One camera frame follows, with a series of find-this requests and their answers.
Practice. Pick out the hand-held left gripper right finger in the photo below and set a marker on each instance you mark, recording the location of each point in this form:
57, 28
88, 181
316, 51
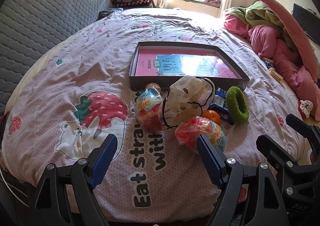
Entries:
210, 163

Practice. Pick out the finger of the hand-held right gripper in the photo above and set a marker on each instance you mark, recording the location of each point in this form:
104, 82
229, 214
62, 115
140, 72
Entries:
302, 124
266, 144

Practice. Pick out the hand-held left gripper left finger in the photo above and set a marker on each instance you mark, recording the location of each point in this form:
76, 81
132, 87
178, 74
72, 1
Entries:
105, 161

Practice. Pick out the toy egg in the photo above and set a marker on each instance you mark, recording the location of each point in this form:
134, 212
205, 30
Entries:
147, 113
197, 128

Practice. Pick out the orange mandarin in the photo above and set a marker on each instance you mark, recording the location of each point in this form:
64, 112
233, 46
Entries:
211, 116

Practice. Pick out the green fuzzy scrunchie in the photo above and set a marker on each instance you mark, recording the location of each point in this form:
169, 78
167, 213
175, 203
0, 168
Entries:
231, 95

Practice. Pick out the white patterned scrunchie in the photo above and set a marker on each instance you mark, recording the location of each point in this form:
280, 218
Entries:
185, 95

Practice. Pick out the grey cardboard box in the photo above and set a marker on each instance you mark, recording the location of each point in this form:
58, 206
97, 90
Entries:
140, 83

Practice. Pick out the brown walnut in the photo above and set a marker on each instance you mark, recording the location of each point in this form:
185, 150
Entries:
153, 87

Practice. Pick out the red white scrunchie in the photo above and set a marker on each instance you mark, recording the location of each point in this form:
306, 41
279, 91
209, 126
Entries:
305, 108

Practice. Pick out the large yellow snack packet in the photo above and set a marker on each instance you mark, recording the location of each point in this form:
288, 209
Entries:
276, 75

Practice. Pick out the small blue snack packet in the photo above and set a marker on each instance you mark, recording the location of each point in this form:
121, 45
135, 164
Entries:
270, 65

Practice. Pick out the small yellow snack packet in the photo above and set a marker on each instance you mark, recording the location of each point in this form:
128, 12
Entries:
267, 59

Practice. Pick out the pink quilt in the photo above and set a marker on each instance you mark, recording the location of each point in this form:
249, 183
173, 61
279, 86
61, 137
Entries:
275, 45

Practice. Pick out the black television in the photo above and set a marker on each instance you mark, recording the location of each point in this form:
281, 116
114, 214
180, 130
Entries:
306, 23

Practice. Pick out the pink book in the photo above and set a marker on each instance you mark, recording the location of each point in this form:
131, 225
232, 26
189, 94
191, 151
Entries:
150, 63

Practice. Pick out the green blanket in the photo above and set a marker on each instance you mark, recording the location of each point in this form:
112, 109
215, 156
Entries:
260, 15

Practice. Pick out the dark patterned cloth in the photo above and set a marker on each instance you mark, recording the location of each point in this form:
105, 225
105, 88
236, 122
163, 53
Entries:
110, 13

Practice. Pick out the grey quilted headboard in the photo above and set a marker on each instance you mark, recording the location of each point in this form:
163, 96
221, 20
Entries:
50, 20

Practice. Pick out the patterned sill cushion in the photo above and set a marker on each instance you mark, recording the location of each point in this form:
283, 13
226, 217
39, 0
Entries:
213, 0

